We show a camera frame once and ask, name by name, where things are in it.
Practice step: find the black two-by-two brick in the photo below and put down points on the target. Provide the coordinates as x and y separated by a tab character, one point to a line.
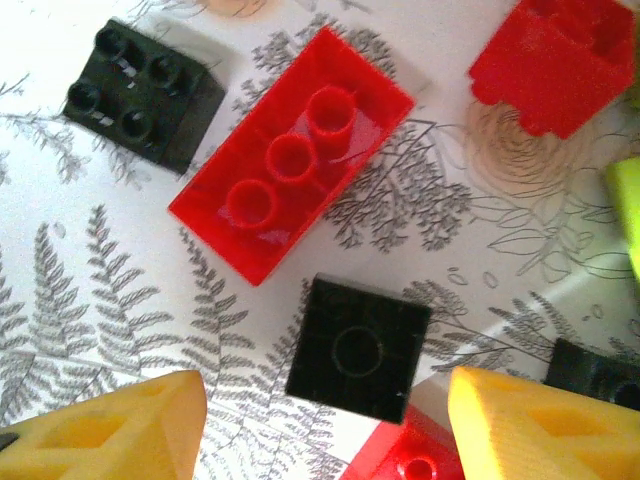
357	350
590	370
140	95

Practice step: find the red two-by-two brick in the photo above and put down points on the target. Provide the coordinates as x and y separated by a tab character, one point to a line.
550	70

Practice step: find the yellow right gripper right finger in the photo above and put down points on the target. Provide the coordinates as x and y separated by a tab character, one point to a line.
550	440

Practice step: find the red two-by-four brick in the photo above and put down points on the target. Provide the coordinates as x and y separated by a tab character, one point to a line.
400	450
292	160

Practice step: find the green two-by-four brick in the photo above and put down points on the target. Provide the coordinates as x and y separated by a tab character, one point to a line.
627	215

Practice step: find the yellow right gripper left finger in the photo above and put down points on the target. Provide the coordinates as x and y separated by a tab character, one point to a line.
100	440

